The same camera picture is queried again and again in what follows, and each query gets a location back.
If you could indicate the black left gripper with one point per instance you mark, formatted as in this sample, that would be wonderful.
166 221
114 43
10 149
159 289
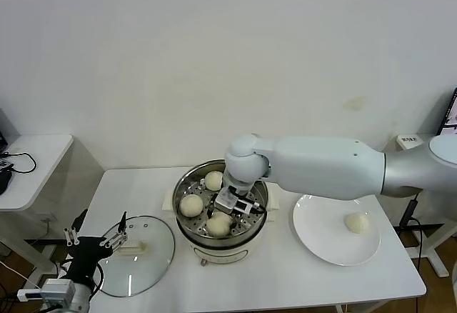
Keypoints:
87 252

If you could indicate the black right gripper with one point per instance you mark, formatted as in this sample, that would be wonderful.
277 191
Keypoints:
214 202

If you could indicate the white steamed baozi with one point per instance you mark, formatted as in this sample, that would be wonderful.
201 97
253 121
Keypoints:
356 223
213 181
191 206
218 225

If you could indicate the round glass pot lid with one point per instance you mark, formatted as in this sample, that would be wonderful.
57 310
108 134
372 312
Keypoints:
150 266

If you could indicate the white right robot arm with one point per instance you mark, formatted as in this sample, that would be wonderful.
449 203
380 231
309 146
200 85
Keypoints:
321 163

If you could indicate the stainless steel steamer basket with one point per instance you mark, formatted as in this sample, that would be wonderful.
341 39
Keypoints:
184 186

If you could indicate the cream electric cooker pot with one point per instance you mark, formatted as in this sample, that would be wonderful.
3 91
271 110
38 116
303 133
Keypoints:
221 254

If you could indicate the round white plate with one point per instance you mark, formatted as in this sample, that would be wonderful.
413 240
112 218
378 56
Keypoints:
321 231

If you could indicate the black rounded desk device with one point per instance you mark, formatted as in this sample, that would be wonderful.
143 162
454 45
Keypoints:
3 182

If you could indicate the black monitor edge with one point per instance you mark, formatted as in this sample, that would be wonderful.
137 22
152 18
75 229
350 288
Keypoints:
3 134

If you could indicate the white side table with label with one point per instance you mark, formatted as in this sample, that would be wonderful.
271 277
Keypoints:
437 256

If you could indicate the open black laptop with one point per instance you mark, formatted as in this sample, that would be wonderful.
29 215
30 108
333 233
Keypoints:
450 113

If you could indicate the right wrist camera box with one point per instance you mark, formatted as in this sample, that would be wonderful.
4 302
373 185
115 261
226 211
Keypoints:
226 202

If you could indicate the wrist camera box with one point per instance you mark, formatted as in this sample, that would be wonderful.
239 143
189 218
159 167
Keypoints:
226 202
57 289

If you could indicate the white wall socket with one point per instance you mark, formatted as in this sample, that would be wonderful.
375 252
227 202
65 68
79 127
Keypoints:
46 217

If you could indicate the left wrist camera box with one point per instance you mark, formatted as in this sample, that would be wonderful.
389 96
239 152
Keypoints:
57 289

